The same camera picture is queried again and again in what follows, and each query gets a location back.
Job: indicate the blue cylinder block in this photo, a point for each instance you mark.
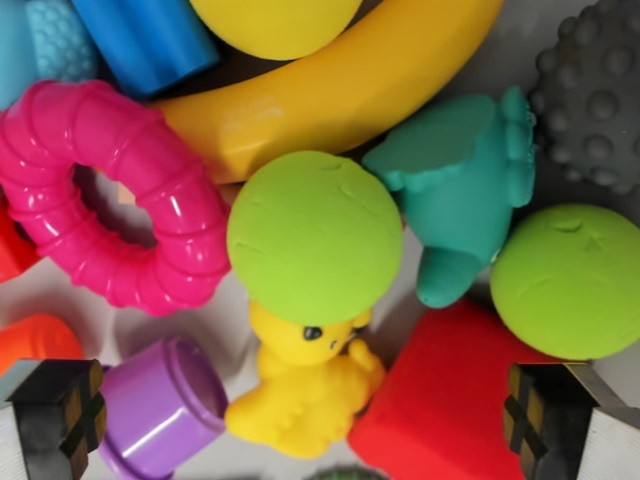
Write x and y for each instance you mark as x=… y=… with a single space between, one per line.
x=150 y=45

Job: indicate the green foam ball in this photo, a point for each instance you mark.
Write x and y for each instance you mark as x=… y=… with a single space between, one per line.
x=570 y=285
x=315 y=235

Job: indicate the white plastic bin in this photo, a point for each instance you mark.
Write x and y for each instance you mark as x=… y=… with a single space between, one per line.
x=45 y=300

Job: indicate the orange plastic cup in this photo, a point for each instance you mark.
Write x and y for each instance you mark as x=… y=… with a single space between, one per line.
x=35 y=342

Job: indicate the red wooden block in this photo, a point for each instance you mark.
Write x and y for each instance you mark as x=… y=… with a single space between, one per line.
x=12 y=245

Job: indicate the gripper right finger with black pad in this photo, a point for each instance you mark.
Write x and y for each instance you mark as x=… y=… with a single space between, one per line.
x=570 y=430

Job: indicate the grey knobbed ball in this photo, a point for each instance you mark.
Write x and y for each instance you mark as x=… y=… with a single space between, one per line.
x=595 y=100

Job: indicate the yellow rubber bear toy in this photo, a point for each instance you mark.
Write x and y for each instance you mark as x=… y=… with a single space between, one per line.
x=300 y=400

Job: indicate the light blue rubber toy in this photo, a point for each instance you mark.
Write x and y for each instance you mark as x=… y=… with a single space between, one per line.
x=50 y=50

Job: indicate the red fabric cube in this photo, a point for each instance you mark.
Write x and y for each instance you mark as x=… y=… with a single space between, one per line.
x=440 y=400

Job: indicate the teal rubber animal toy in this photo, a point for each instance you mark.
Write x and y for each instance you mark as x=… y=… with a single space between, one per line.
x=455 y=200

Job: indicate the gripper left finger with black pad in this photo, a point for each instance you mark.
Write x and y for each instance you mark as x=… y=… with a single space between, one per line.
x=45 y=425

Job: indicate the purple plastic cup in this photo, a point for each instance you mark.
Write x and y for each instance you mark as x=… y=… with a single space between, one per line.
x=155 y=415

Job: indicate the yellow foam ball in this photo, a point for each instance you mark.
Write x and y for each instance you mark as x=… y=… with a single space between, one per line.
x=275 y=25

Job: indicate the yellow plastic banana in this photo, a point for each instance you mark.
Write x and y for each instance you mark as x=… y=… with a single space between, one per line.
x=325 y=100

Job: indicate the red wooden stick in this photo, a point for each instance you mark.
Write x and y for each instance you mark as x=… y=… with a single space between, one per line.
x=125 y=194

